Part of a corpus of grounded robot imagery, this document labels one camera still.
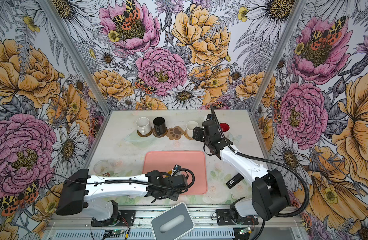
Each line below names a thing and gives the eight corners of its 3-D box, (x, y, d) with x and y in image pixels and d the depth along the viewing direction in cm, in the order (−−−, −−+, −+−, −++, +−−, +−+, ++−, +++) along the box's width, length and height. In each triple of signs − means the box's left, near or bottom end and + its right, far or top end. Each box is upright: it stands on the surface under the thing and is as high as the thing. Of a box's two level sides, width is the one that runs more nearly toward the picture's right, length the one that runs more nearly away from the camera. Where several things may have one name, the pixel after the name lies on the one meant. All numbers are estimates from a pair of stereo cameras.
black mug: (154, 138, 107) (151, 128, 99) (156, 126, 114) (153, 116, 106) (165, 138, 107) (163, 128, 99) (166, 126, 114) (165, 116, 106)
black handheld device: (229, 189, 85) (231, 187, 82) (225, 184, 87) (226, 181, 84) (241, 180, 89) (243, 177, 86) (237, 174, 91) (238, 172, 88)
